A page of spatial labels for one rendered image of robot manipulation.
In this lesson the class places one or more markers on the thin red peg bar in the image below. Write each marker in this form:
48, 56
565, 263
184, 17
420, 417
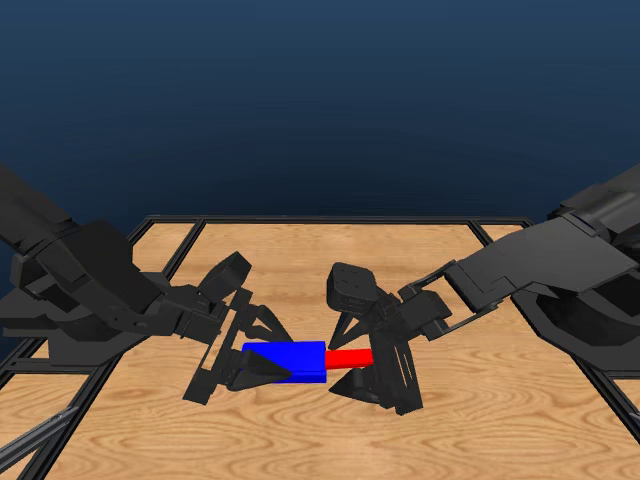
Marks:
350, 358

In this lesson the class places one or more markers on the black table frame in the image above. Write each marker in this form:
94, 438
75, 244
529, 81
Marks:
320, 220

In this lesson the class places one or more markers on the blue hollow socket block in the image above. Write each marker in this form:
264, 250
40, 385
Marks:
295, 357

